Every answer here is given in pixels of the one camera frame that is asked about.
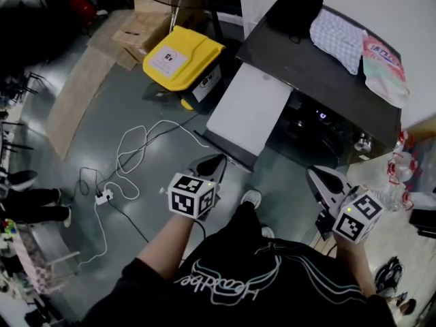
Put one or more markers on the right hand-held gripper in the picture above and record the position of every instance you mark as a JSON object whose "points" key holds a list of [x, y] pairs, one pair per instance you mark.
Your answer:
{"points": [[357, 216]]}

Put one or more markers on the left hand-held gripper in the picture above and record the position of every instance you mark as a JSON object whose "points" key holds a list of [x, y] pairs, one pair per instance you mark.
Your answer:
{"points": [[190, 196]]}

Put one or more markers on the person's left forearm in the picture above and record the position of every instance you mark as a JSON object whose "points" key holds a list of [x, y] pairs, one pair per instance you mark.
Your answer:
{"points": [[167, 247]]}

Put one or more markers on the person's right forearm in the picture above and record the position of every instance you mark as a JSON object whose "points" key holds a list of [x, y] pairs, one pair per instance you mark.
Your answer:
{"points": [[354, 267]]}

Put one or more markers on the silver washing machine knob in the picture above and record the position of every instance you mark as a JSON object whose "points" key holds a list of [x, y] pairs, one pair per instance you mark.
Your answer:
{"points": [[362, 144]]}

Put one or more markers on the dark grey washing machine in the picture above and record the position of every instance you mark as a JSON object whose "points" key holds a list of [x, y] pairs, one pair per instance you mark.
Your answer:
{"points": [[327, 80]]}

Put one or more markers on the pink detergent bag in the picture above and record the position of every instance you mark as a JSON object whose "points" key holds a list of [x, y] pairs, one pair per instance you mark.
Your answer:
{"points": [[385, 70]]}

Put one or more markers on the pack of clear water bottles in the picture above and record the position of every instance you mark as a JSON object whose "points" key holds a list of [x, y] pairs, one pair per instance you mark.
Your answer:
{"points": [[398, 179]]}

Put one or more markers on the person's white left shoe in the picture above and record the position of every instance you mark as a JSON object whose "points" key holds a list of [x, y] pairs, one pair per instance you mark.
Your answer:
{"points": [[252, 198]]}

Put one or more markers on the person's white shoe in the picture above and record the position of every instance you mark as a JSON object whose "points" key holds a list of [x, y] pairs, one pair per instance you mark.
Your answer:
{"points": [[268, 232], [252, 198]]}

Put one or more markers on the black box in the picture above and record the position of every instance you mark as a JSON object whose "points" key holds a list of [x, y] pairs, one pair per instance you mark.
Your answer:
{"points": [[424, 223]]}

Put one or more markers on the person's white right shoe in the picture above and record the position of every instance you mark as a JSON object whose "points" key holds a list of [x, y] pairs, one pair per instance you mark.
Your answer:
{"points": [[268, 232]]}

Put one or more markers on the white power strip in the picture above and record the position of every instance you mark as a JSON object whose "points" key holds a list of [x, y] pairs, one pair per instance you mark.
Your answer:
{"points": [[104, 197]]}

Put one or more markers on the person's black printed shirt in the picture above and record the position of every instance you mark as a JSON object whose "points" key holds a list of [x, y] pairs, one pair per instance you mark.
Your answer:
{"points": [[245, 284]]}

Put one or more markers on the yellow-lidded black bin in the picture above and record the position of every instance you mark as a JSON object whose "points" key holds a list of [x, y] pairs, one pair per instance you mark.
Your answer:
{"points": [[180, 60]]}

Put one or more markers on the flat brown cardboard sheet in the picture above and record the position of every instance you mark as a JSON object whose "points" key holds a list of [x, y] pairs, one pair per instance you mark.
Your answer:
{"points": [[78, 104]]}

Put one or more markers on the brown cardboard box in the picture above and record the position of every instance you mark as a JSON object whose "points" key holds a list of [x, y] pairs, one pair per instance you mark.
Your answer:
{"points": [[146, 29]]}

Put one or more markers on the white checked cloth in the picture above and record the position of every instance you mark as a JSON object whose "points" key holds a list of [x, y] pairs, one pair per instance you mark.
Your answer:
{"points": [[337, 39]]}

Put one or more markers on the black standing fan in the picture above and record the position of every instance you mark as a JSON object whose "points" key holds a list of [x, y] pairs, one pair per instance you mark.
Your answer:
{"points": [[218, 9]]}

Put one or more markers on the black cloth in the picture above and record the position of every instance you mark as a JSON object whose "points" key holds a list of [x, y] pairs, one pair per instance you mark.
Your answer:
{"points": [[293, 12]]}

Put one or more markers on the red chair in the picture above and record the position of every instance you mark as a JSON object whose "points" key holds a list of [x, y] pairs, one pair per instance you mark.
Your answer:
{"points": [[83, 10]]}

